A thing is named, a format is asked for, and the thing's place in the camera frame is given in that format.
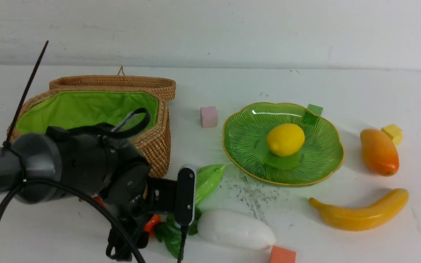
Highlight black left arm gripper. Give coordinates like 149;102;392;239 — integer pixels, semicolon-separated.
100;163;177;262

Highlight orange toy carrot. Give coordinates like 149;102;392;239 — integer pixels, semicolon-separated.
92;196;161;238

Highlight green toy bitter gourd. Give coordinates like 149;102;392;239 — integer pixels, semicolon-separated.
195;164;227;206

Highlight white toy radish with leaves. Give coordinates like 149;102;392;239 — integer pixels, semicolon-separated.
153;208;276;262

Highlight yellow toy lemon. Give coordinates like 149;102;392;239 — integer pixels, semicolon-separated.
267;123;305;157

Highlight yellow toy banana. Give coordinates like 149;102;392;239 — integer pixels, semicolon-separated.
308;188;409;232

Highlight orange toy mango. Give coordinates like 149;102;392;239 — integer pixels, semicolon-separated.
360;129;400;176

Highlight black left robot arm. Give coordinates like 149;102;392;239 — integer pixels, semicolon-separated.
0;124;196;263

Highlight woven wicker basket green lining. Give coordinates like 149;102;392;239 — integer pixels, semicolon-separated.
7;89;172;179

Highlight pink foam cube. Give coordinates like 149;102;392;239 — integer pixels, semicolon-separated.
200;106;218;128

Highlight orange foam cube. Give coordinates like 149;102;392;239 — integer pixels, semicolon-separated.
269;246;297;263

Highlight woven wicker basket lid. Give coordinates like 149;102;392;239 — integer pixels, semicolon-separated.
49;67;177;100

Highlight green glass leaf plate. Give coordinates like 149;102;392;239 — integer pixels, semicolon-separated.
223;103;345;187

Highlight green foam cube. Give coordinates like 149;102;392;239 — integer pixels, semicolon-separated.
307;104;323;117

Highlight yellow foam cube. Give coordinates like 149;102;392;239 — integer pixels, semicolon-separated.
381;124;404;146

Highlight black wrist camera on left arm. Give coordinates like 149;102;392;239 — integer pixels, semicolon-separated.
174;166;197;227

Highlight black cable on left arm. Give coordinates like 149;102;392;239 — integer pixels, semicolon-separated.
0;178;147;263

